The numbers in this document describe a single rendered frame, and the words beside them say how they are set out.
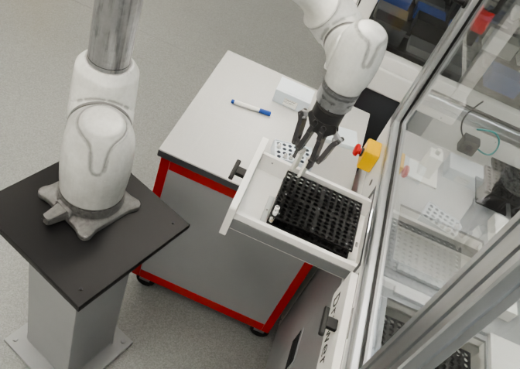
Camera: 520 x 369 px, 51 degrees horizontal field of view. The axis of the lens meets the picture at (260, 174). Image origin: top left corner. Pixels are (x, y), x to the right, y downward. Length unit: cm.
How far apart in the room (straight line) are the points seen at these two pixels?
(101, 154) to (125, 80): 21
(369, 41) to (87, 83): 64
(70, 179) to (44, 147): 135
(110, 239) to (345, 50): 70
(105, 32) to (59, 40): 198
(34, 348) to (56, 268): 79
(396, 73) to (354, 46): 93
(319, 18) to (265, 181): 49
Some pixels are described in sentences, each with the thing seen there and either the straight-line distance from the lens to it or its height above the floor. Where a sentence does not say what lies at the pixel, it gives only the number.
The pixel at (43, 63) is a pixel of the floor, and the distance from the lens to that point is 308.
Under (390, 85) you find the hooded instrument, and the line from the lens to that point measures 211.
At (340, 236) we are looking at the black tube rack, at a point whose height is 90.
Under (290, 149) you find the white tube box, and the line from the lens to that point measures 172.
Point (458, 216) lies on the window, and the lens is 95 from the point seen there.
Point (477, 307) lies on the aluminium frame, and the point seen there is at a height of 139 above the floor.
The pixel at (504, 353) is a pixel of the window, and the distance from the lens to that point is 86.
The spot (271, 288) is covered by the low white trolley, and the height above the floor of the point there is 36.
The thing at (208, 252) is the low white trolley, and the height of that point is 39.
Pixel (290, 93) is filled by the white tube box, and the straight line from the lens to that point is 190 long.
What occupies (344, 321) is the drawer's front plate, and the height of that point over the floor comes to 93.
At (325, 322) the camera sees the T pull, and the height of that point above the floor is 91.
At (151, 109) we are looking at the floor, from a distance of 290.
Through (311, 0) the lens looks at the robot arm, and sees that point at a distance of 126.
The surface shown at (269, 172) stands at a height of 84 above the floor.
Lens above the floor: 189
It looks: 43 degrees down
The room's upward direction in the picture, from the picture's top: 24 degrees clockwise
